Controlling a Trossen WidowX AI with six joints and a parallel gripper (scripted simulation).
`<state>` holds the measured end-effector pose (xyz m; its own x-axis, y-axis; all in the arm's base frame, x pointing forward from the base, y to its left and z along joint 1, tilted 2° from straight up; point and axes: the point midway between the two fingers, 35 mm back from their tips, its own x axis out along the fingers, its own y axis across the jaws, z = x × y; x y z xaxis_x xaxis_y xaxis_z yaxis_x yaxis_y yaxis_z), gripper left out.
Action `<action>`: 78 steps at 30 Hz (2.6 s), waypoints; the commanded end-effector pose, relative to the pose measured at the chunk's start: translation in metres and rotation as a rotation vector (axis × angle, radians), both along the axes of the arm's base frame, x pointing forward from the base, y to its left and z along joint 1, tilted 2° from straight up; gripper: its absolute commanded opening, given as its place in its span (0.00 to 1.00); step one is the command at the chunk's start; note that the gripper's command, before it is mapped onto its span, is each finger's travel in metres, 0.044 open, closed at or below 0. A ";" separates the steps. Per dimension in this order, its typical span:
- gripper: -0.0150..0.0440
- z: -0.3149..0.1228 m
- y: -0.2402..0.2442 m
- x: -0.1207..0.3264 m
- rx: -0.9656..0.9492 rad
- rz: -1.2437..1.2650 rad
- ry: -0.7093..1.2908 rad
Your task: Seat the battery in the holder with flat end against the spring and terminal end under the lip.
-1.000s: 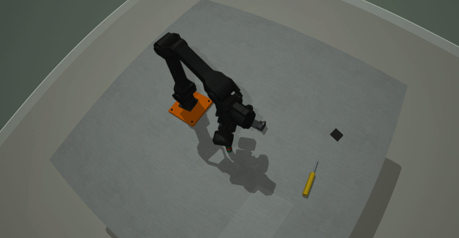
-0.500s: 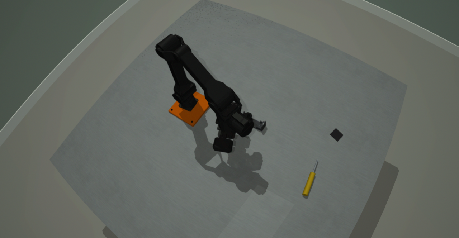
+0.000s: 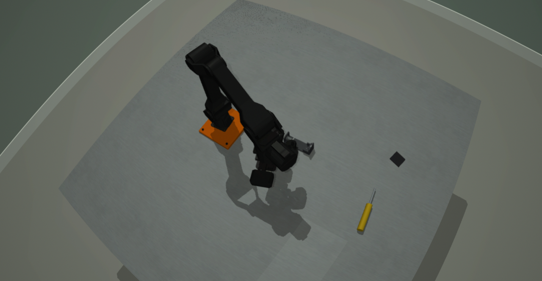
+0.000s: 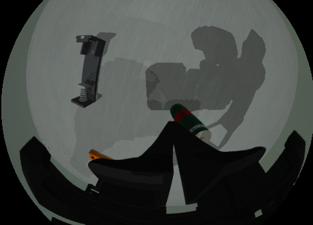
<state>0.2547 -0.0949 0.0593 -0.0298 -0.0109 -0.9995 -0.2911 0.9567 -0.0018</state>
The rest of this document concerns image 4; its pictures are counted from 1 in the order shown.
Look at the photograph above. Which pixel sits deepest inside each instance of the green and red battery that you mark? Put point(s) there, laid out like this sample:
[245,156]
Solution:
[187,119]

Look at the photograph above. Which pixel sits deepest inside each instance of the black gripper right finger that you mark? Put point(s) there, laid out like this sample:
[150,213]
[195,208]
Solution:
[201,166]

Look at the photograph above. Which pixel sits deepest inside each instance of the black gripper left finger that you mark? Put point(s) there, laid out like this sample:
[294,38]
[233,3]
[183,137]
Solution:
[153,170]

